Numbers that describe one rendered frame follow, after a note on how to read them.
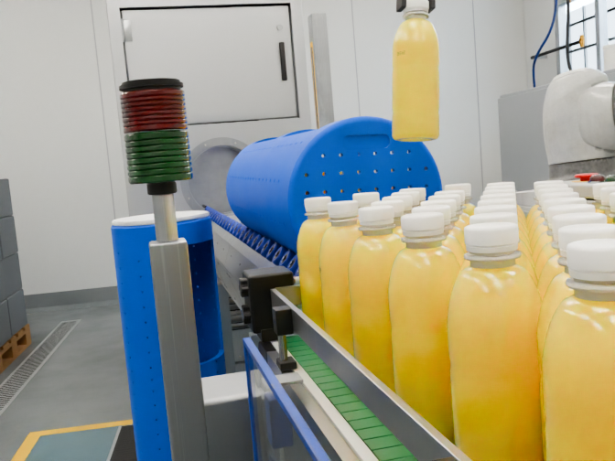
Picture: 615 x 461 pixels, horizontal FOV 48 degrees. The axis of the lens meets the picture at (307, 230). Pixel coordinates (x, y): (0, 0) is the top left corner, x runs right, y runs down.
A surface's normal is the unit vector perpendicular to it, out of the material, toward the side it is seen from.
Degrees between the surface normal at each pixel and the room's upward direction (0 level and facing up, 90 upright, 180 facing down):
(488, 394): 90
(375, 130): 90
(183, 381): 90
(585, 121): 88
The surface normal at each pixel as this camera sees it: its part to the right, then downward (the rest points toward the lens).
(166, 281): 0.24, 0.08
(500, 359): -0.21, 0.12
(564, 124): -0.66, 0.12
